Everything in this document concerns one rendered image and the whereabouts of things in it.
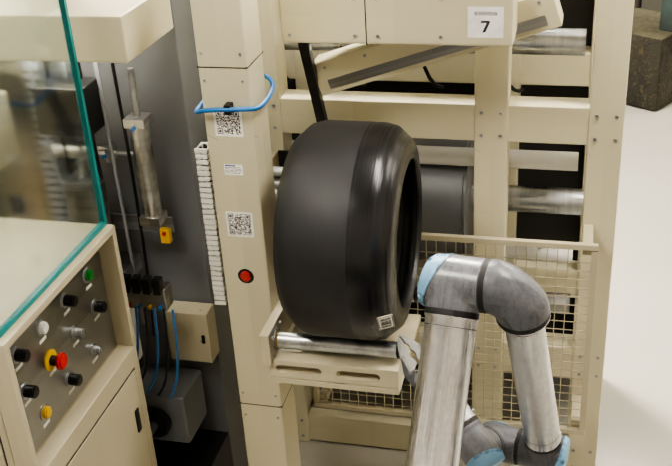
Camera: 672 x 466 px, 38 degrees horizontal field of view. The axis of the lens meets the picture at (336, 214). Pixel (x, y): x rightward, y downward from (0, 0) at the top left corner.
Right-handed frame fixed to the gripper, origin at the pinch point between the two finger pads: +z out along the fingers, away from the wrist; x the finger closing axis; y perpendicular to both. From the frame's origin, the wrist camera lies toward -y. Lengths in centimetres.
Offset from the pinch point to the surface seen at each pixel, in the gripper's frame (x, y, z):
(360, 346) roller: -7.1, 18.3, 7.9
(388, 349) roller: -1.6, 17.0, 2.9
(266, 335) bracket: -26.4, 17.7, 24.1
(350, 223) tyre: 2.7, -18.6, 27.0
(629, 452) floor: 65, 123, -58
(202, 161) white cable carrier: -17, -4, 67
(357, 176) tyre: 10.6, -19.7, 35.8
